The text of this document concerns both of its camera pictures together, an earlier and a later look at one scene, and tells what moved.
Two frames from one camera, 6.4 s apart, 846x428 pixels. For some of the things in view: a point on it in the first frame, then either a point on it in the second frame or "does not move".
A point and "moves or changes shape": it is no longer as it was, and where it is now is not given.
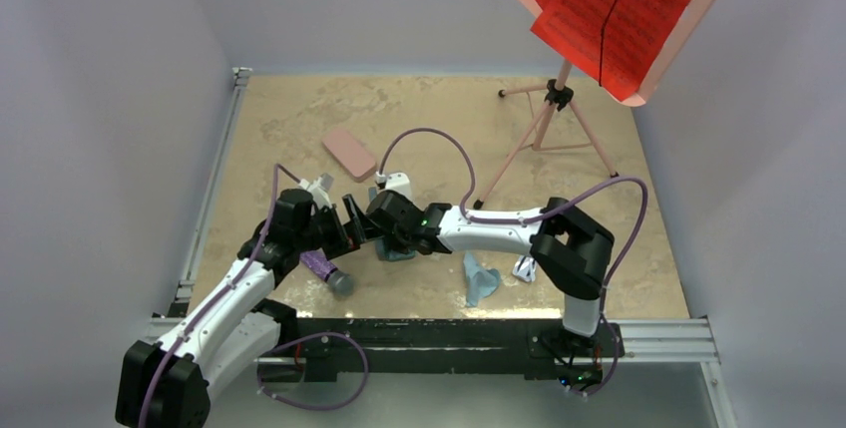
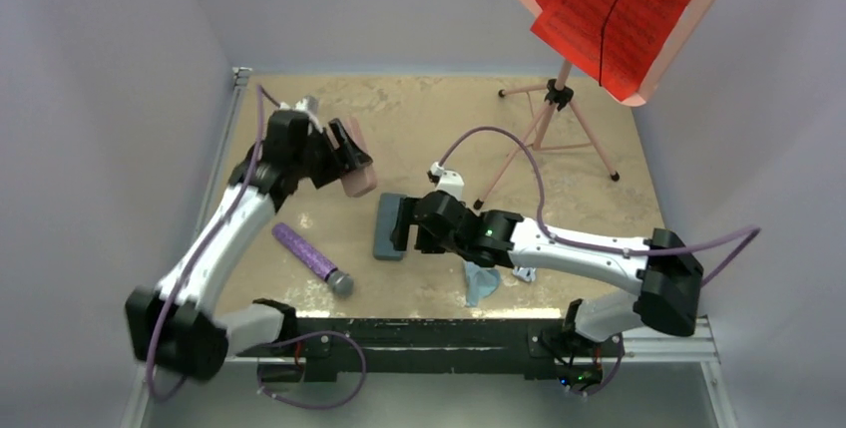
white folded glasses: [525, 268] does not move
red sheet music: [610, 10] does not move
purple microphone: [339, 280] does not move
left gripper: [349, 234] to [346, 158]
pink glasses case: [350, 152] moves or changes shape
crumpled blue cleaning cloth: [481, 281] does not move
